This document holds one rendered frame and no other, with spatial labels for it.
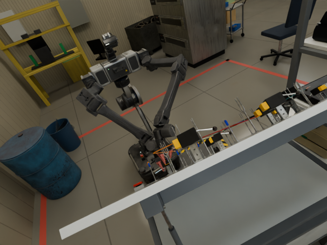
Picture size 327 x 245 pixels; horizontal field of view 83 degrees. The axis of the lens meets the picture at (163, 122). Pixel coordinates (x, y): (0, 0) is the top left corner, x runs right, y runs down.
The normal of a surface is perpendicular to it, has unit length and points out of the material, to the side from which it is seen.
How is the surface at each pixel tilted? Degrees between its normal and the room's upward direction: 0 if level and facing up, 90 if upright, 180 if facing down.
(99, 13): 90
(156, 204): 37
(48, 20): 90
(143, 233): 0
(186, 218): 0
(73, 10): 90
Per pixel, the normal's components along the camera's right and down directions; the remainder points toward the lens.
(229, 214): -0.26, -0.74
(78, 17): 0.47, 0.47
